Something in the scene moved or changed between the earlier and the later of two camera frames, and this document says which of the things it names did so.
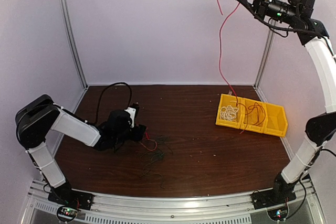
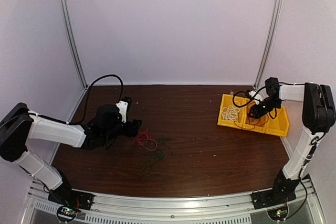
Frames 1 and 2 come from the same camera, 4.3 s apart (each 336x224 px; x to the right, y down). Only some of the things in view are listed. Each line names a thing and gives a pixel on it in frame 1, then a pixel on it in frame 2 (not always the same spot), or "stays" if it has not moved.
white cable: x=229 y=113 stays
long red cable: x=237 y=108 to x=256 y=124
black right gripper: x=261 y=10 to x=258 y=113
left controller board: x=66 y=213 stays
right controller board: x=278 y=214 stays
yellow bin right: x=275 y=121 stays
